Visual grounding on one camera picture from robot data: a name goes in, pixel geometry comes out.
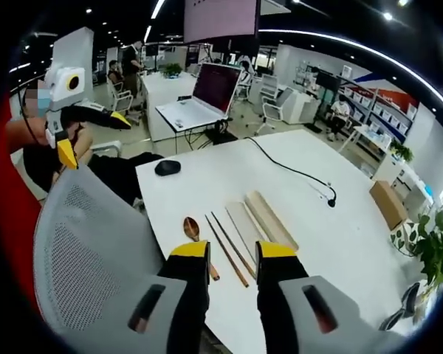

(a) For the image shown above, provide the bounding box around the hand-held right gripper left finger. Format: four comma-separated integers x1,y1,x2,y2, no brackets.
95,239,212,354

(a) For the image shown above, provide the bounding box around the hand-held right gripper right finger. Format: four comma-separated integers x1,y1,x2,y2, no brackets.
254,240,415,354

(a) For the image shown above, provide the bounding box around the brown wooden chopstick utensil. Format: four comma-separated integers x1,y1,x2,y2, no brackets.
205,214,250,288
210,211,258,280

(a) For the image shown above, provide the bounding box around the wooden spoon utensil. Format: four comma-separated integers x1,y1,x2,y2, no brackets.
183,216,222,282

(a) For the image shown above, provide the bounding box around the pale wooden cutlery case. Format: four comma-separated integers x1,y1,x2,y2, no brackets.
244,190,300,252

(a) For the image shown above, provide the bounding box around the grey cutlery case lid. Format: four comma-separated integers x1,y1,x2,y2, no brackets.
224,201,269,265

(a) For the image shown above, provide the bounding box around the white office chair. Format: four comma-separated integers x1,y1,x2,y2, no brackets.
253,73,295,136
106,79,143,126

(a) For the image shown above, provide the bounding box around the white office desk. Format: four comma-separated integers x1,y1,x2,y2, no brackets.
140,72,199,143

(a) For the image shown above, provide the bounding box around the person's red sleeve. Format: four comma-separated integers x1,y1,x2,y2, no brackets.
0,91,45,310

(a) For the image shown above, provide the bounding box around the black computer mouse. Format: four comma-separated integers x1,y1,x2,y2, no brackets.
154,160,182,177

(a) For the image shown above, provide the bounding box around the small green desk plant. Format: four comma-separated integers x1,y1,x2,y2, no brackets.
162,63,184,79

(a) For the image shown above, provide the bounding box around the grey mesh office chair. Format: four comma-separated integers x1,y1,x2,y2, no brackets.
32,164,193,335

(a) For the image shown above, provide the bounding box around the white open laptop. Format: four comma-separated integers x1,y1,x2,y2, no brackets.
154,62,243,131

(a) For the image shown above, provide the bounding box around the black office chair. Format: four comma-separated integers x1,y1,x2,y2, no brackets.
377,282,422,332

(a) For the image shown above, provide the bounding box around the brown cardboard box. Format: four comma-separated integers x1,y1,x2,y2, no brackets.
368,180,409,232

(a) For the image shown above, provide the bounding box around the hanging large monitor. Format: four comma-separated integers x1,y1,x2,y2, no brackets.
183,0,261,46

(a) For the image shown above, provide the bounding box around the green plant in patterned pot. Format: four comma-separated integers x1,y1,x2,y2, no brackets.
390,209,443,291

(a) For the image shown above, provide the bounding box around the small green shelf plant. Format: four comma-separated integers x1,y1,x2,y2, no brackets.
389,139,415,164

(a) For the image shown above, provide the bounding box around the shelf with white boxes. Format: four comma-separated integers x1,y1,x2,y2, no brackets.
337,66,419,145

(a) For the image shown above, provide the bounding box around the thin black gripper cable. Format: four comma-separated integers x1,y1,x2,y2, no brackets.
18,87,40,145

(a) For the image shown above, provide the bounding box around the black cable with plug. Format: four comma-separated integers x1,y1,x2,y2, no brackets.
243,136,337,208

